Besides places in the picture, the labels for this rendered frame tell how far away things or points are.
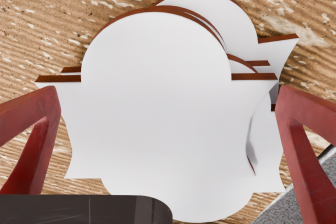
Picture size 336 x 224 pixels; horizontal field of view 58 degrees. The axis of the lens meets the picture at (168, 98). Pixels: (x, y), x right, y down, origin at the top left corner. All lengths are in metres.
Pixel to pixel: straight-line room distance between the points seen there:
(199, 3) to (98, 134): 0.09
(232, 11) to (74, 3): 0.09
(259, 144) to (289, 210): 0.19
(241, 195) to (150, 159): 0.08
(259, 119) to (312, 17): 0.07
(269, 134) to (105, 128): 0.10
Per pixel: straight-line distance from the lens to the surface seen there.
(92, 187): 0.30
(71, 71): 0.19
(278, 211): 0.38
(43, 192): 0.32
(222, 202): 0.24
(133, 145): 0.18
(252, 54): 0.19
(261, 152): 0.21
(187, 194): 0.22
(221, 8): 0.18
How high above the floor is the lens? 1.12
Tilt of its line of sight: 55 degrees down
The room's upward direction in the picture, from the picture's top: 180 degrees clockwise
